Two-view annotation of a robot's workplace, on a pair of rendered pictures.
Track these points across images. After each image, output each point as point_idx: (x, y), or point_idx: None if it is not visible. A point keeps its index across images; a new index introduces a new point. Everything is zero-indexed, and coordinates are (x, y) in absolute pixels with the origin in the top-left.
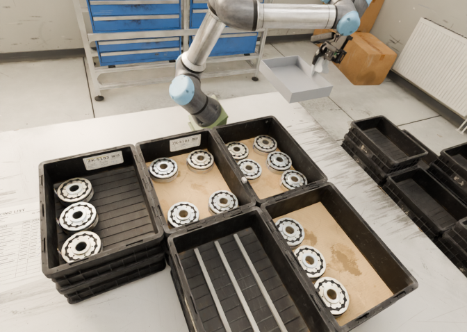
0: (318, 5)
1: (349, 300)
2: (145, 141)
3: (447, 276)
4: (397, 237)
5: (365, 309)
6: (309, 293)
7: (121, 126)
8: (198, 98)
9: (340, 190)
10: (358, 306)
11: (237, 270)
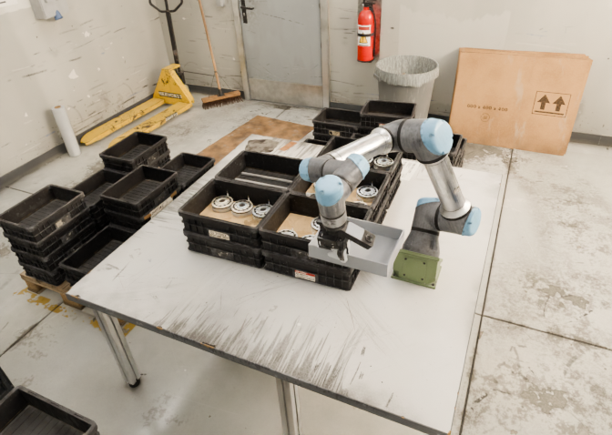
0: (341, 148)
1: (211, 212)
2: (387, 177)
3: (134, 302)
4: (181, 304)
5: (200, 214)
6: (233, 179)
7: None
8: (414, 215)
9: (250, 311)
10: (205, 213)
11: None
